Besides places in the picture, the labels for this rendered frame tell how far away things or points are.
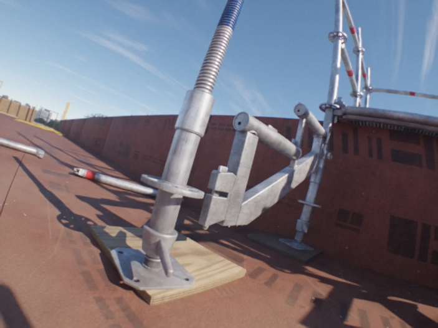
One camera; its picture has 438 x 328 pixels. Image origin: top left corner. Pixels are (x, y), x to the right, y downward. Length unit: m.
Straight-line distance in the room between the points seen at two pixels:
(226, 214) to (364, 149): 0.87
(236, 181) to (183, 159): 0.17
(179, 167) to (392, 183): 1.00
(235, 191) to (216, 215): 0.07
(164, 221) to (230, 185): 0.18
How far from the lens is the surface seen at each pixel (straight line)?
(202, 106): 0.40
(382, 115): 1.14
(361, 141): 1.22
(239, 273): 0.57
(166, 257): 0.36
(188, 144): 0.39
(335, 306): 0.62
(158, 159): 2.19
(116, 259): 0.45
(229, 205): 0.51
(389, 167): 1.19
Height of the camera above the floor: 0.24
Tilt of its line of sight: 3 degrees up
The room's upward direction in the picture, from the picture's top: 16 degrees clockwise
